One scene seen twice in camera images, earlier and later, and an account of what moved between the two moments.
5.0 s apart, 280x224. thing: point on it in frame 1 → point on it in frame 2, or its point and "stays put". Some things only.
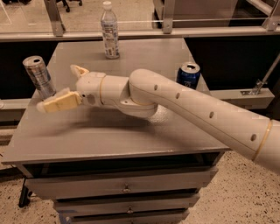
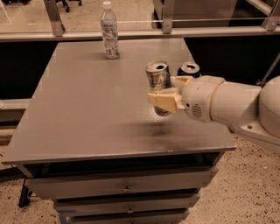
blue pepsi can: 188,74 stays put
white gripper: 88,87 → 199,96
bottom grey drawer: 127,216 stays put
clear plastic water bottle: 109,28 stays put
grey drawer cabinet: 106,166 stays put
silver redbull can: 39,76 → 158,78
